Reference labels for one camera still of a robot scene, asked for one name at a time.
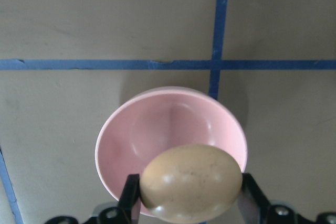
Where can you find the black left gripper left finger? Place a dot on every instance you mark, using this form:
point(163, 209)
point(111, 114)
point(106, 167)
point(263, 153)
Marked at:
point(129, 202)

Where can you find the brown egg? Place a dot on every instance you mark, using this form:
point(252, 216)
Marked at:
point(190, 184)

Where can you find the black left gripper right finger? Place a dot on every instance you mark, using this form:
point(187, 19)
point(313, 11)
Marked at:
point(252, 202)

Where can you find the pink bowl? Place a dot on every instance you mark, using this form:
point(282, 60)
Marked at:
point(158, 120)

